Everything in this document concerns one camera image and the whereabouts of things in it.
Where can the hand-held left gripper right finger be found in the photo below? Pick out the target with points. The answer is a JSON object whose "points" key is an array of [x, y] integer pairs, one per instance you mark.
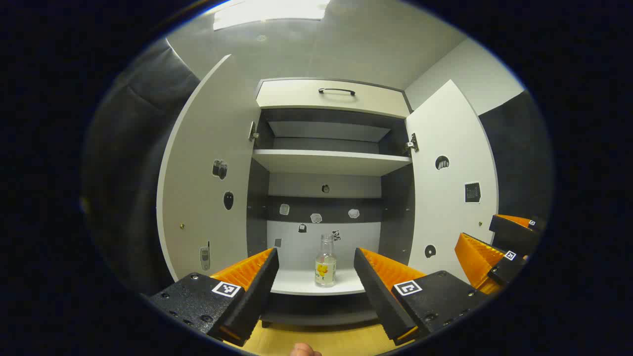
{"points": [[378, 301]]}

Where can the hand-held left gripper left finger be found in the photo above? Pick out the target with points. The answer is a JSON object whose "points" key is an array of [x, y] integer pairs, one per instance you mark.
{"points": [[257, 296]]}

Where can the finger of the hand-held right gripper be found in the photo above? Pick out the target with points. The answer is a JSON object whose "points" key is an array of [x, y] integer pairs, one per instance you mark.
{"points": [[507, 267], [514, 235]]}

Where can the clear glass bottle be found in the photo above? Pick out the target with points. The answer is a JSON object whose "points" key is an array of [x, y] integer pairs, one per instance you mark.
{"points": [[326, 269]]}

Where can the white cabinet door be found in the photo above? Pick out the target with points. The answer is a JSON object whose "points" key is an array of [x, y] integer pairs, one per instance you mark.
{"points": [[207, 163], [445, 222]]}

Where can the metal door hinge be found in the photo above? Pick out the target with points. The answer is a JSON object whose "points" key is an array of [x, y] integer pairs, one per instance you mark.
{"points": [[411, 144], [253, 132]]}

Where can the white cabinet shelf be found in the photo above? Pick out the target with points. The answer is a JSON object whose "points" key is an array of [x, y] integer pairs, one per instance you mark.
{"points": [[331, 162]]}

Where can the white cabinet drawer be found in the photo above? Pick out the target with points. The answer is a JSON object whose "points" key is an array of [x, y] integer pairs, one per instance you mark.
{"points": [[296, 96]]}

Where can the black backdrop cloth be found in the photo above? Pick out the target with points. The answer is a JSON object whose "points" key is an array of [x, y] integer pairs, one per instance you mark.
{"points": [[128, 173]]}

